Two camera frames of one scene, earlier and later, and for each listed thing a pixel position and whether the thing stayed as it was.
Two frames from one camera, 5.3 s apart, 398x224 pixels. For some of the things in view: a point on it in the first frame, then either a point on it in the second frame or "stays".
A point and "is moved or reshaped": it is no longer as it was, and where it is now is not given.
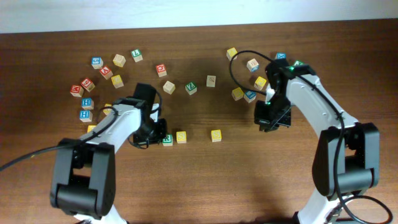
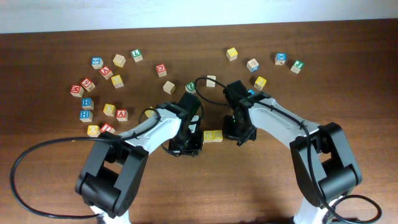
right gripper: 265,122 to 230,133
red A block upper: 106,72 stays
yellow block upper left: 117,81 stays
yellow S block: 181,137 is moved or reshaped
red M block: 76,91 stays
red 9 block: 87,84 stays
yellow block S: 216,135 stays
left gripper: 161,123 to 196,145
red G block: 161,70 stays
